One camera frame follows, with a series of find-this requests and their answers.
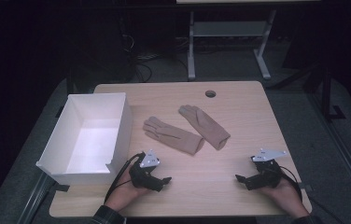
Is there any person's right hand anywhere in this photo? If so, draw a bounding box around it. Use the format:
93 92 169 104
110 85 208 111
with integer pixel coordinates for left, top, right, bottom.
257 177 310 218

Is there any person's left hand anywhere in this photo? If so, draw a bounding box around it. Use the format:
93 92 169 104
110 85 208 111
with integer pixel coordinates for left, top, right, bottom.
104 170 153 213

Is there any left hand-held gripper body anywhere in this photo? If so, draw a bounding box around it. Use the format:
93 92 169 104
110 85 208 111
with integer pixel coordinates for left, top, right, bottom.
128 149 165 192

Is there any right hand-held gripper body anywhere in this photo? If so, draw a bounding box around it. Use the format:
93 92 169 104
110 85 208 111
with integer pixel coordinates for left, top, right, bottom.
246 147 288 191

